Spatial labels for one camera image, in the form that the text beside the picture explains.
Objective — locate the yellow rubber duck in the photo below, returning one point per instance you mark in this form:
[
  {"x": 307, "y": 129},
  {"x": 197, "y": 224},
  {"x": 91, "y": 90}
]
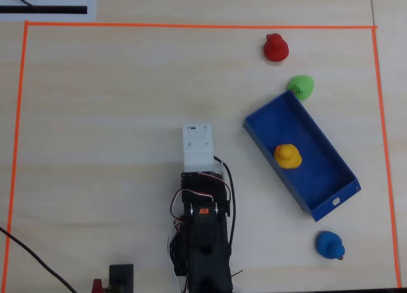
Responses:
[{"x": 287, "y": 156}]

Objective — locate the white camera box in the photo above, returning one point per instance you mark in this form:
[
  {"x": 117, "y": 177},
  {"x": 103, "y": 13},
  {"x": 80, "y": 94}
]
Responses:
[{"x": 197, "y": 143}]

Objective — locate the orange tape strip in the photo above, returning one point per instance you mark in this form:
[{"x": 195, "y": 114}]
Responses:
[
  {"x": 18, "y": 115},
  {"x": 190, "y": 25},
  {"x": 382, "y": 115}
]

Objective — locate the red rubber duck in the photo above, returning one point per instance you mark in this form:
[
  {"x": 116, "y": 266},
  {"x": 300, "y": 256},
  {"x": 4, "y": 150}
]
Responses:
[{"x": 276, "y": 48}]

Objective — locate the green rubber duck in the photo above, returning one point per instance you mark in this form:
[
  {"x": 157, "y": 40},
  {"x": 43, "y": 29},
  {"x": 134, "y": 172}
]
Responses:
[{"x": 302, "y": 87}]

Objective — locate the red clamp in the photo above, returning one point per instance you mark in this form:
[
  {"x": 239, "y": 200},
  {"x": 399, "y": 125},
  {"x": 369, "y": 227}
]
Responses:
[{"x": 98, "y": 286}]

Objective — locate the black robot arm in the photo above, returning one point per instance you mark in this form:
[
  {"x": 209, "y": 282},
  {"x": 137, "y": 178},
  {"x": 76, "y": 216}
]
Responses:
[{"x": 206, "y": 242}]

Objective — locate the blue rubber duck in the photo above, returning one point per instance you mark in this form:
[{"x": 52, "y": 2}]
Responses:
[{"x": 329, "y": 245}]

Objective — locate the blue rectangular open box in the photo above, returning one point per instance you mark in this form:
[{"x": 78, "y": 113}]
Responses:
[{"x": 318, "y": 185}]

